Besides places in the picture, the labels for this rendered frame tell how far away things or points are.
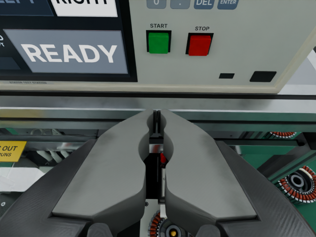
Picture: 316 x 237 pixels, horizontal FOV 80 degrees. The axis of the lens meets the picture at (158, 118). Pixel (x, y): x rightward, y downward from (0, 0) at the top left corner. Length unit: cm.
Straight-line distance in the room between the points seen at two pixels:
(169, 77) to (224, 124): 9
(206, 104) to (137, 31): 11
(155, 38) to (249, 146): 21
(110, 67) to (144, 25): 6
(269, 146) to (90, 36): 27
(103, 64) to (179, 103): 9
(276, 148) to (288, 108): 9
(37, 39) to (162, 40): 12
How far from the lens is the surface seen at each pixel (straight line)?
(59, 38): 21
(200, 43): 19
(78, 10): 19
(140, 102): 22
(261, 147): 32
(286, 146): 33
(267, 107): 25
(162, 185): 38
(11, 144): 31
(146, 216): 51
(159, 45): 19
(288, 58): 24
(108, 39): 20
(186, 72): 22
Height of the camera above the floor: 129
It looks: 55 degrees down
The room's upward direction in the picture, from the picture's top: 1 degrees clockwise
